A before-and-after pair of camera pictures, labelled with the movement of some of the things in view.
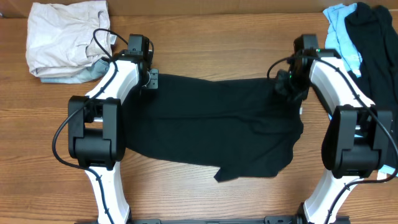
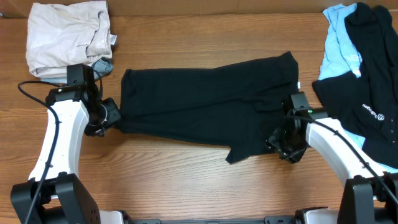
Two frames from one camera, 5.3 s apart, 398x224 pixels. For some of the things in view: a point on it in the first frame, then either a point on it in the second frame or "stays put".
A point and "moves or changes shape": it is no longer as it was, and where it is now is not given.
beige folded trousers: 60,37 stays put
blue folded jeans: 96,71 stays put
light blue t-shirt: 338,40 stays put
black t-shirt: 242,127 moves or changes shape
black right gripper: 302,95 -> 275,140
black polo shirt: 375,30 stays put
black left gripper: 153,78 -> 111,112
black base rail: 270,219 stays put
